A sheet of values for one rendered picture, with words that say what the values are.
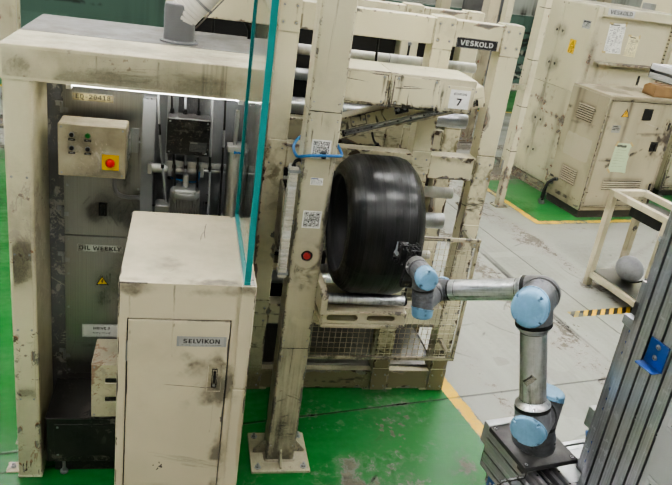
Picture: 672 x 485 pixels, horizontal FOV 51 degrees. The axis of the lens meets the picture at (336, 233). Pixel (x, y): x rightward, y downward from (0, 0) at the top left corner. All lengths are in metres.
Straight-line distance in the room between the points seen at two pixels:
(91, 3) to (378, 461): 9.27
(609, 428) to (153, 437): 1.48
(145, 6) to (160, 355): 9.75
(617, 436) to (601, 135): 5.06
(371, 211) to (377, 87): 0.57
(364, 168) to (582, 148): 4.90
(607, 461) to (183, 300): 1.48
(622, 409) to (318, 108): 1.47
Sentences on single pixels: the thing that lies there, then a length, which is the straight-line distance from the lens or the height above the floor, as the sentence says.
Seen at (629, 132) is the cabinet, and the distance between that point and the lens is 7.55.
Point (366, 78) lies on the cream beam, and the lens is 2.96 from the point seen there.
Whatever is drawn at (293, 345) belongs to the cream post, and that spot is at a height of 0.64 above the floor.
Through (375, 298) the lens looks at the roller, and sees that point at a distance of 2.94.
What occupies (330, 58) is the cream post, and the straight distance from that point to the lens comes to 2.65.
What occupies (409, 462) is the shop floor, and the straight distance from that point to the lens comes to 3.59.
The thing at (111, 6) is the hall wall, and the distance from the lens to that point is 11.66.
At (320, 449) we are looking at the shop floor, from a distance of 3.56.
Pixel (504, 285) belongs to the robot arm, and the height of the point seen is 1.27.
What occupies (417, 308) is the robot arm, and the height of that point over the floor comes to 1.14.
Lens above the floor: 2.26
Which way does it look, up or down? 22 degrees down
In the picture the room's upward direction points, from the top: 8 degrees clockwise
